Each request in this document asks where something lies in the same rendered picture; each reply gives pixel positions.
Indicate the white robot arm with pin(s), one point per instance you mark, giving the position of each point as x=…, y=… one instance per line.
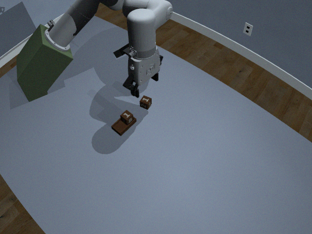
x=143, y=18

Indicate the brown cube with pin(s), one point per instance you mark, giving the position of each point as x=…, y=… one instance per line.
x=145, y=102
x=126, y=117

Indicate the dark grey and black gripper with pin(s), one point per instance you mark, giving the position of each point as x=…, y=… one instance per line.
x=141, y=70

